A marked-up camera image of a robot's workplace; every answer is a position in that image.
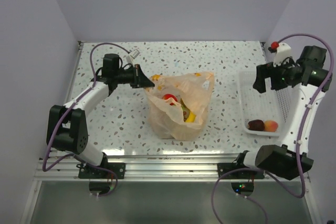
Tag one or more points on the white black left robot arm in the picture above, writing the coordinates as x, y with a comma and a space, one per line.
67, 129

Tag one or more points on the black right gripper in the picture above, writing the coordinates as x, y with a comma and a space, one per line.
265, 71

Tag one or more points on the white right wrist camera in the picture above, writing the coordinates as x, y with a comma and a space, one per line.
282, 53

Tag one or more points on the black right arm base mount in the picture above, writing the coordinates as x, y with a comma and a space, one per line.
237, 170

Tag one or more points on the banana print plastic bag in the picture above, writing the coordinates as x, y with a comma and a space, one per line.
167, 120

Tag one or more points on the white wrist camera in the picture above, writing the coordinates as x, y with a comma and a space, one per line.
282, 53
132, 56

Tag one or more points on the orange fake peach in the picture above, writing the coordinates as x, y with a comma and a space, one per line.
270, 126

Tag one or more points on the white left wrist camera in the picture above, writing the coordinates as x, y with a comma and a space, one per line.
132, 56

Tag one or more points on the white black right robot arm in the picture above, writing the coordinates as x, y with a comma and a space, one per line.
309, 82

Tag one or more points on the white perforated plastic basket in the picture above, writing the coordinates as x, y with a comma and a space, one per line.
271, 105

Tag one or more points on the dark red fake passionfruit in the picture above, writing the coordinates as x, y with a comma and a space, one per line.
256, 125

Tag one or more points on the aluminium table frame rail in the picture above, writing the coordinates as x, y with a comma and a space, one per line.
166, 181

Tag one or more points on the red fake apple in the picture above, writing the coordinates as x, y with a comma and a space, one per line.
169, 96

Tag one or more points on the yellow fake banana bunch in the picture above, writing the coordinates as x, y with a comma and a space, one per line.
188, 115

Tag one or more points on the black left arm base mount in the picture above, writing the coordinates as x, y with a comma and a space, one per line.
106, 170

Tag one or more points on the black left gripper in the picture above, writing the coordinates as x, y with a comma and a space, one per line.
142, 81

